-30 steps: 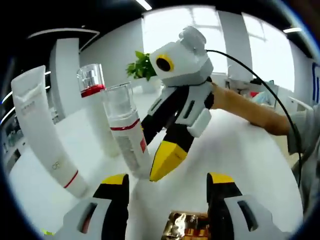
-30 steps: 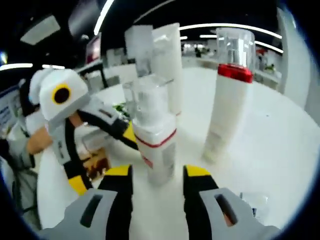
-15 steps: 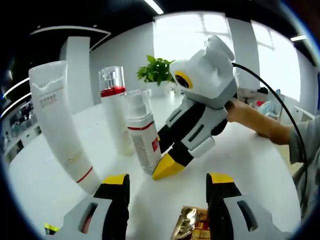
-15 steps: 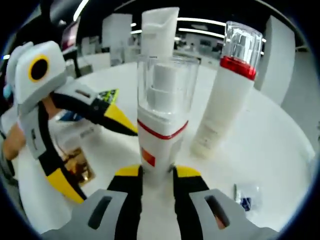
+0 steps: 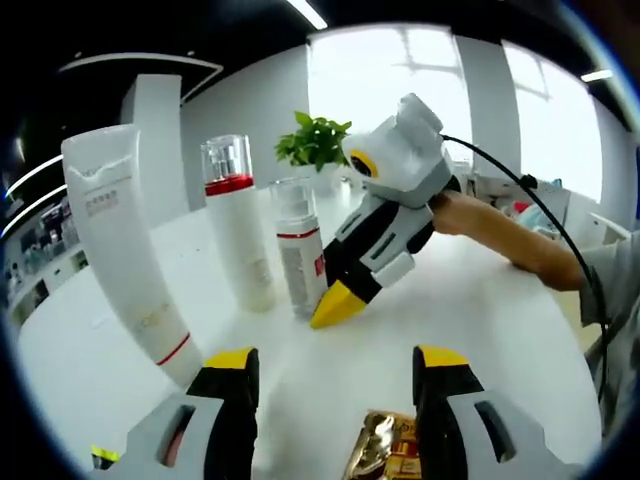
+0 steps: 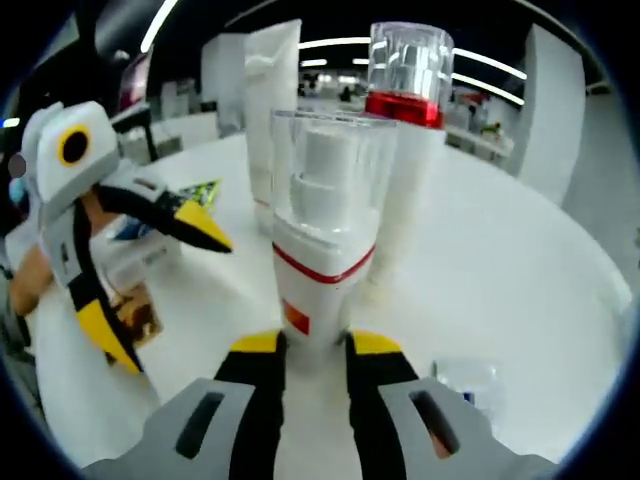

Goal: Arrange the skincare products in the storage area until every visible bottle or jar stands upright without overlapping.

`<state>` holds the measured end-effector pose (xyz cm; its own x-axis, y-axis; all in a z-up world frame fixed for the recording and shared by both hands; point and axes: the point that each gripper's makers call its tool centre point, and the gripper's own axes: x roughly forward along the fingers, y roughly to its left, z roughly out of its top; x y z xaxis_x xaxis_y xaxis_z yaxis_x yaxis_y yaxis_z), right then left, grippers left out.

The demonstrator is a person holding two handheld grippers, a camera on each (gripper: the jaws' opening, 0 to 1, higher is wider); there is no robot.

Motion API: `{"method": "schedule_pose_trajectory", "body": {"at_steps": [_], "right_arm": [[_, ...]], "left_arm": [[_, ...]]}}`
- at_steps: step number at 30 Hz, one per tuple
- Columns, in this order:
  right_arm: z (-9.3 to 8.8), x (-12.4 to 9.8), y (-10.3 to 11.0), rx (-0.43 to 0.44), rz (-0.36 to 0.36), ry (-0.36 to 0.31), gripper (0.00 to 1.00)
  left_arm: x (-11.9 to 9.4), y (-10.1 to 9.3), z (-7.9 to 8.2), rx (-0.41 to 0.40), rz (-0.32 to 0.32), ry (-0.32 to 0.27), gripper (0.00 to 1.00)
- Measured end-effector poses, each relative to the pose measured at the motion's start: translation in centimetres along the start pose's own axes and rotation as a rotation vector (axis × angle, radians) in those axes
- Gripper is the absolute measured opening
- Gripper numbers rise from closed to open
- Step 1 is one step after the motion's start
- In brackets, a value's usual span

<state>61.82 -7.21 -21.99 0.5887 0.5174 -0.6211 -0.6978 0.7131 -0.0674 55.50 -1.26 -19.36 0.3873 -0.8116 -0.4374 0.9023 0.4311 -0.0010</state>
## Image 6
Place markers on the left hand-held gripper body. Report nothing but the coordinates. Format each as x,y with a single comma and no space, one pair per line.
75,150

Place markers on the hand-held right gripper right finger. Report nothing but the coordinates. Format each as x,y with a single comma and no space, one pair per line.
375,400

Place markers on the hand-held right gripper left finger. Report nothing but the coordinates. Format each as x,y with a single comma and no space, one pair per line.
255,400

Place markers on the green black skincare sachet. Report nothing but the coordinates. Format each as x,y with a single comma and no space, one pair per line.
202,195

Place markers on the gold brown skincare sachet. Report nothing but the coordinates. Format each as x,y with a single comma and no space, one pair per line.
140,315

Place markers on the white skincare bottle thin red line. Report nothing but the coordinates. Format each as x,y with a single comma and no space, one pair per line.
320,290

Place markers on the white skincare tube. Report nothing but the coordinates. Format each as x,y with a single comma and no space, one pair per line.
265,125

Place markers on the white skincare bottle red collar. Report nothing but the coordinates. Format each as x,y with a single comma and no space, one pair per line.
415,165

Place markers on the person's left hand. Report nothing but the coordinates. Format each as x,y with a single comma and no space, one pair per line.
32,280

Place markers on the white box blue top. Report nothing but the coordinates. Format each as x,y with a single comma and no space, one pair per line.
140,255

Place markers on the pink display screen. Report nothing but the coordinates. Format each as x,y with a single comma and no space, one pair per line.
136,80

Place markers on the clear plastic packet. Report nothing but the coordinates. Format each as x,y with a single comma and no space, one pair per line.
467,387

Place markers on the black frame table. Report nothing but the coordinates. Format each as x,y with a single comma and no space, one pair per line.
135,120

